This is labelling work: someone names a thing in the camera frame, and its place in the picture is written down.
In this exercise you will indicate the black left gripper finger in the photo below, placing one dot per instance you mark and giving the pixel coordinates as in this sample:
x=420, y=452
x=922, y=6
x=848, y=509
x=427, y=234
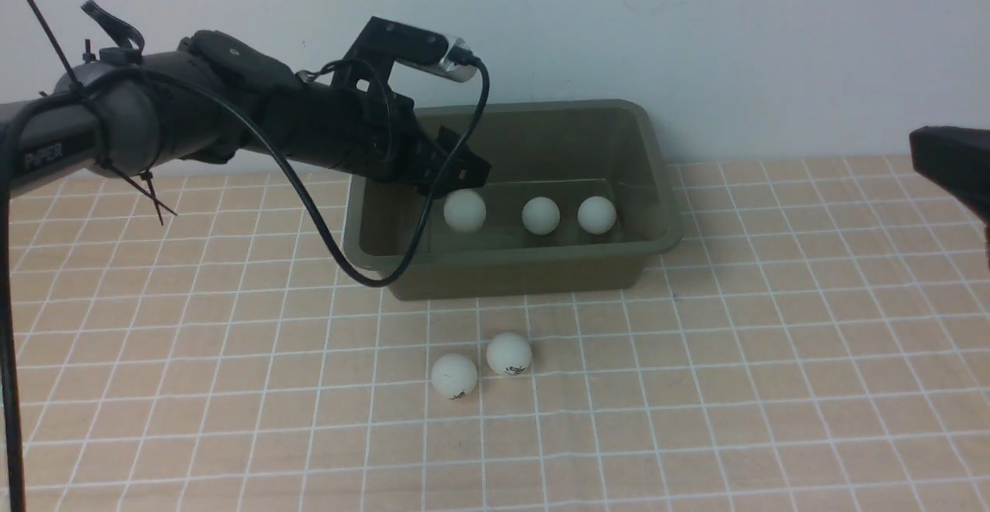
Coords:
x=468, y=170

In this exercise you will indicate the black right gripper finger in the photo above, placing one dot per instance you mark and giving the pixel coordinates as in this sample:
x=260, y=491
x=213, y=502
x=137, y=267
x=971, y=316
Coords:
x=957, y=160

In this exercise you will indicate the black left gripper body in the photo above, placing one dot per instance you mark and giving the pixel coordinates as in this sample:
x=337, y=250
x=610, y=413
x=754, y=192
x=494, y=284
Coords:
x=356, y=132

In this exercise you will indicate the white ball logo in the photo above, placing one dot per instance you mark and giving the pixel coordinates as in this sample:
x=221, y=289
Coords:
x=597, y=215

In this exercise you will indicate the white ball with logo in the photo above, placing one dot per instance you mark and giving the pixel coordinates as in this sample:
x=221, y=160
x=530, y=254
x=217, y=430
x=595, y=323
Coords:
x=509, y=354

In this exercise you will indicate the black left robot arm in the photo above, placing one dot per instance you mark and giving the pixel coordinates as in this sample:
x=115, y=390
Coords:
x=214, y=95

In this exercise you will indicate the olive green plastic bin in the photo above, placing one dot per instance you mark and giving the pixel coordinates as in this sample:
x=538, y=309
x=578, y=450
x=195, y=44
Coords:
x=568, y=152

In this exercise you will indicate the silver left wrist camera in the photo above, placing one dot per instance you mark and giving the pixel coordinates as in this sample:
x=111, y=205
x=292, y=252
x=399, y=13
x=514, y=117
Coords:
x=384, y=44

